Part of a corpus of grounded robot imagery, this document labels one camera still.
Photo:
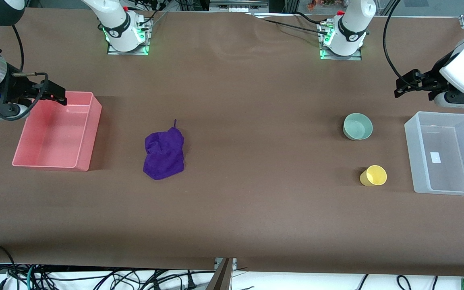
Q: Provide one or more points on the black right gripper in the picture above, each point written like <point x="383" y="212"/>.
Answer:
<point x="15" y="86"/>

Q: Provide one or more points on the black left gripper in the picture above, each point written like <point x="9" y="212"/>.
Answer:
<point x="432" y="78"/>

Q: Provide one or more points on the light green bowl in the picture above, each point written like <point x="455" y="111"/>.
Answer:
<point x="357" y="127"/>

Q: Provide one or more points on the yellow cup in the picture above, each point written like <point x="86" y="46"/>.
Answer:
<point x="373" y="176"/>

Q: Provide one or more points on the purple cloth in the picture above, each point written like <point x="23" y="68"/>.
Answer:
<point x="163" y="153"/>

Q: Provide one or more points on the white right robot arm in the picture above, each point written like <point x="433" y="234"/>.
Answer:
<point x="116" y="21"/>

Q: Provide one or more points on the pink plastic bin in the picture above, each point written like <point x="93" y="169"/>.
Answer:
<point x="56" y="137"/>

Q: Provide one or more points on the white label sticker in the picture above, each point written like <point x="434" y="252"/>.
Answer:
<point x="436" y="157"/>

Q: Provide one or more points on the clear plastic bin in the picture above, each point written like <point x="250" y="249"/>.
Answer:
<point x="449" y="157"/>

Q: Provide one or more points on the white power strip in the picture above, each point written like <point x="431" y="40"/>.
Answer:
<point x="238" y="5"/>

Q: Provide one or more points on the brown table leg board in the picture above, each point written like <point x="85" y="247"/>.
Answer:
<point x="220" y="278"/>

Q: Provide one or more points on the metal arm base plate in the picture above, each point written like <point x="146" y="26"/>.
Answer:
<point x="342" y="57"/>
<point x="129" y="51"/>

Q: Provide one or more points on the metal table bracket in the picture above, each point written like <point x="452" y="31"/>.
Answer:
<point x="234" y="264"/>

